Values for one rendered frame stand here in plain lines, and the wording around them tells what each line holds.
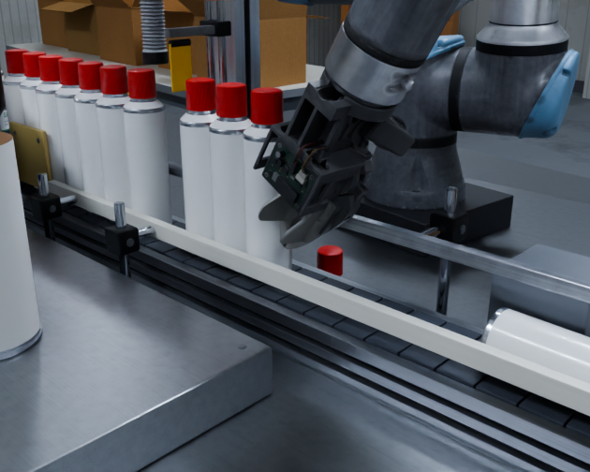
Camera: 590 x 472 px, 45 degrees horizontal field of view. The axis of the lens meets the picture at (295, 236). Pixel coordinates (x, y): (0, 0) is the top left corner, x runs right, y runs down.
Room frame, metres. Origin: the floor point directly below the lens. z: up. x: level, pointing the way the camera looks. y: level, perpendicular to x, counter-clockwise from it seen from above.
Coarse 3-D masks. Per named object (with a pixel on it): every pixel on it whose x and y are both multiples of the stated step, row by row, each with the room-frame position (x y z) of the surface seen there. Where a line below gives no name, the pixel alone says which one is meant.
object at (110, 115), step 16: (112, 80) 0.90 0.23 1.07; (112, 96) 0.90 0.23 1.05; (128, 96) 0.91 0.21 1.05; (96, 112) 0.90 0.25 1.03; (112, 112) 0.89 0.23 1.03; (112, 128) 0.89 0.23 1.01; (112, 144) 0.89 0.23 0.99; (112, 160) 0.89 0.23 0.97; (112, 176) 0.89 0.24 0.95; (112, 192) 0.89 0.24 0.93; (128, 192) 0.89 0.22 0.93; (112, 224) 0.89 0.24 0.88
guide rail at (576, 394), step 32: (64, 192) 0.94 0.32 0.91; (160, 224) 0.80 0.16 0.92; (224, 256) 0.71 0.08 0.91; (288, 288) 0.65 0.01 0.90; (320, 288) 0.62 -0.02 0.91; (384, 320) 0.57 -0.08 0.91; (416, 320) 0.55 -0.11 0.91; (448, 352) 0.52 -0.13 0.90; (480, 352) 0.50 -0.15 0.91; (512, 384) 0.48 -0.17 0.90; (544, 384) 0.46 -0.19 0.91; (576, 384) 0.45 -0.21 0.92
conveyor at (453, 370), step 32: (32, 192) 1.03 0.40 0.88; (96, 224) 0.89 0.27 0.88; (192, 256) 0.78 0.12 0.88; (256, 288) 0.69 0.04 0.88; (352, 288) 0.69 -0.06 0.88; (320, 320) 0.62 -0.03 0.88; (352, 320) 0.62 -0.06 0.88; (416, 352) 0.56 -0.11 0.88; (480, 384) 0.50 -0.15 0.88; (544, 416) 0.46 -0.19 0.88; (576, 416) 0.46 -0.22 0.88
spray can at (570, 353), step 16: (496, 320) 0.53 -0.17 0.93; (512, 320) 0.52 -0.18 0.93; (528, 320) 0.52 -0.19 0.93; (496, 336) 0.52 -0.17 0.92; (512, 336) 0.51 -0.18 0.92; (528, 336) 0.50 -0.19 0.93; (544, 336) 0.50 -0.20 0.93; (560, 336) 0.49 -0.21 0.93; (576, 336) 0.49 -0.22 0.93; (512, 352) 0.50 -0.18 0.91; (528, 352) 0.49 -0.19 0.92; (544, 352) 0.49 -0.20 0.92; (560, 352) 0.48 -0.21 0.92; (576, 352) 0.48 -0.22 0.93; (560, 368) 0.47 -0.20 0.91; (576, 368) 0.47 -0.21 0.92
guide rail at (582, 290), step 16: (352, 224) 0.69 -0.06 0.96; (368, 224) 0.67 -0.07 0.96; (384, 224) 0.67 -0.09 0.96; (384, 240) 0.66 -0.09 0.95; (400, 240) 0.64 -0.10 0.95; (416, 240) 0.63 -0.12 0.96; (432, 240) 0.62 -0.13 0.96; (448, 256) 0.61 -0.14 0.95; (464, 256) 0.60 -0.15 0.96; (480, 256) 0.59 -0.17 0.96; (496, 256) 0.58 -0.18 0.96; (496, 272) 0.57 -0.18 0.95; (512, 272) 0.56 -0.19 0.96; (528, 272) 0.55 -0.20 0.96; (544, 272) 0.55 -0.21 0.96; (544, 288) 0.54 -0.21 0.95; (560, 288) 0.53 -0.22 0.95; (576, 288) 0.52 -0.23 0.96
